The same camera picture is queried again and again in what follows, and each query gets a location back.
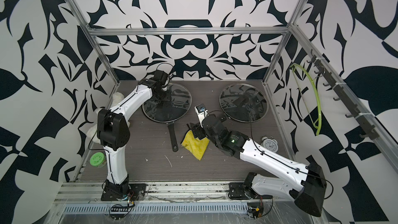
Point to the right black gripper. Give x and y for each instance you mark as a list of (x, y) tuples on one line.
[(197, 129)]

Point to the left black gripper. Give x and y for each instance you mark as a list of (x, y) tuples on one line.
[(165, 100)]

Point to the glass pot lid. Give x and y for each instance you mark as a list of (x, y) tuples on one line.
[(167, 102), (243, 102)]

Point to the yellow cleaning cloth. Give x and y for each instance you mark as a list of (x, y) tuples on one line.
[(194, 145)]

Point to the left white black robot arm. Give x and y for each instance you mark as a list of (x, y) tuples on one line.
[(113, 131)]

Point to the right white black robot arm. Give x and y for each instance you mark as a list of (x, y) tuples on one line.
[(304, 184)]

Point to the left black frying pan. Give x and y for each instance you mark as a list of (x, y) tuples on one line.
[(172, 137)]

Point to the black frying pan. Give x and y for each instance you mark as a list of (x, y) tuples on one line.
[(172, 137), (222, 118)]

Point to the right black frying pan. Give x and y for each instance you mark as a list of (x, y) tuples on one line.
[(222, 118)]

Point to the white teddy bear pink shirt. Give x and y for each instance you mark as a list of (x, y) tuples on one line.
[(92, 132)]

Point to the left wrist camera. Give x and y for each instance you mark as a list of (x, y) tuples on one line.
[(166, 81)]

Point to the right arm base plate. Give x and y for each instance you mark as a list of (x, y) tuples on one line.
[(241, 191)]

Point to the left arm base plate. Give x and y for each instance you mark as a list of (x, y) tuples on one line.
[(112, 192)]

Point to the black wall hook rack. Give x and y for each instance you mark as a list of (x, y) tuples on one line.
[(356, 109)]

